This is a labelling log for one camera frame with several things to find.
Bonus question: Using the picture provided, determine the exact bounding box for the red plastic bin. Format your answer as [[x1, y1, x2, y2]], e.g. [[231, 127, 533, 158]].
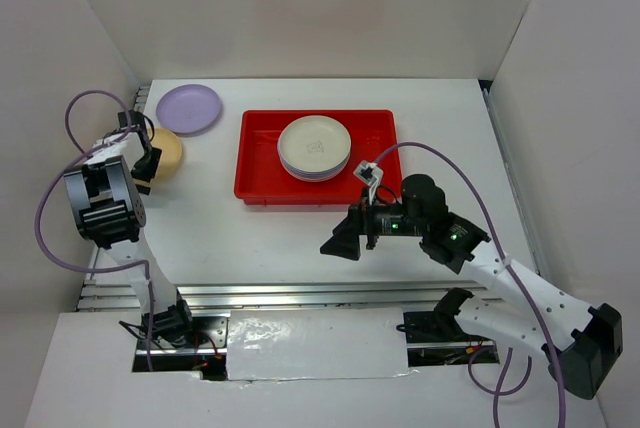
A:
[[234, 109, 403, 206]]

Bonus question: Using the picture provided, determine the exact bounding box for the orange plate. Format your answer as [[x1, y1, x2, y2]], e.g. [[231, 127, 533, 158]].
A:
[[151, 128, 183, 183]]

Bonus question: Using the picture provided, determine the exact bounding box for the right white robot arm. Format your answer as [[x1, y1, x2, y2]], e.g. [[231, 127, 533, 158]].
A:
[[320, 174, 623, 400]]

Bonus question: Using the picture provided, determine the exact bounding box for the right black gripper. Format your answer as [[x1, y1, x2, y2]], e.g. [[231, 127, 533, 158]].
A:
[[320, 185, 426, 259]]

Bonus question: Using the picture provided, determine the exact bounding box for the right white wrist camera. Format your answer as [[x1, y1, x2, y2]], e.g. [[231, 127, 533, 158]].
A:
[[353, 160, 384, 187]]

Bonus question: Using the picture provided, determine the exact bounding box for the white foil cover panel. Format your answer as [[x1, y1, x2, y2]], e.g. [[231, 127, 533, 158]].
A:
[[226, 308, 409, 381]]

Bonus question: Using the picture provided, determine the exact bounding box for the cream plate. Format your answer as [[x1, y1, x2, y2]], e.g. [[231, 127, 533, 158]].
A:
[[277, 115, 352, 173]]

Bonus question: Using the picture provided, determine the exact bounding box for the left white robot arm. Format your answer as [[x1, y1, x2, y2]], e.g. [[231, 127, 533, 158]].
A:
[[63, 110, 198, 348]]

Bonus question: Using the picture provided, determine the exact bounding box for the purple plate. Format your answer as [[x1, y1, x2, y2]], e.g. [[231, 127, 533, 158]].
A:
[[155, 84, 223, 135], [280, 158, 349, 182]]

